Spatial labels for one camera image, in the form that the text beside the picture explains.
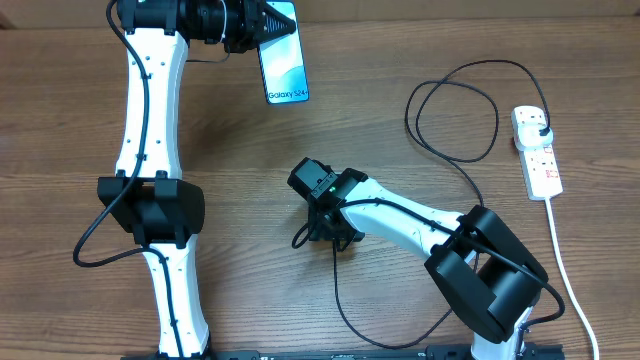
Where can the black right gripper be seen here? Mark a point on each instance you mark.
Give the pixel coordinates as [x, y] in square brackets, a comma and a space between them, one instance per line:
[322, 232]

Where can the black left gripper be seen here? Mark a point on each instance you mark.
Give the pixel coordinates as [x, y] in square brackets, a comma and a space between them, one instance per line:
[252, 13]

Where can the black smartphone with lit screen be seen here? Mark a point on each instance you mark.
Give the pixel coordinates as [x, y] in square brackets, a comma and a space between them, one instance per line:
[282, 63]

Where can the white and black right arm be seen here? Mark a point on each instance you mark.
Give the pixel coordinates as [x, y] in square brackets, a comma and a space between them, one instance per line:
[490, 280]

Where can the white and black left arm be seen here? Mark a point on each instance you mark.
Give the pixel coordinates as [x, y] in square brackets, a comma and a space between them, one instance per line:
[147, 194]

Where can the white USB charger adapter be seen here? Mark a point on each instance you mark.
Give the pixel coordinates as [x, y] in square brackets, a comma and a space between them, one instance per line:
[529, 137]

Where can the white power strip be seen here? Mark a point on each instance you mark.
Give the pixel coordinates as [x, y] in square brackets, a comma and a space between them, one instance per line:
[539, 166]

